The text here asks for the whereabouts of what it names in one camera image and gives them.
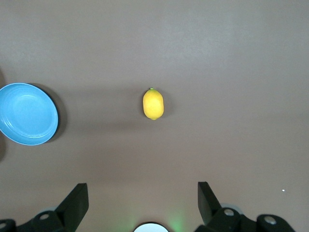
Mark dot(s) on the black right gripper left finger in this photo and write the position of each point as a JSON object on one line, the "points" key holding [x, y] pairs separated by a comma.
{"points": [[70, 207]]}

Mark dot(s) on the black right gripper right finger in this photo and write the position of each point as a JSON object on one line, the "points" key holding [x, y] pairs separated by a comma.
{"points": [[212, 212]]}

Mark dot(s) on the yellow lemon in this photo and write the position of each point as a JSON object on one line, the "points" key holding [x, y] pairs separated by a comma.
{"points": [[153, 104]]}

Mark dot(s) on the blue round plate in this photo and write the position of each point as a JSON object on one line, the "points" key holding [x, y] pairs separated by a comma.
{"points": [[26, 113]]}

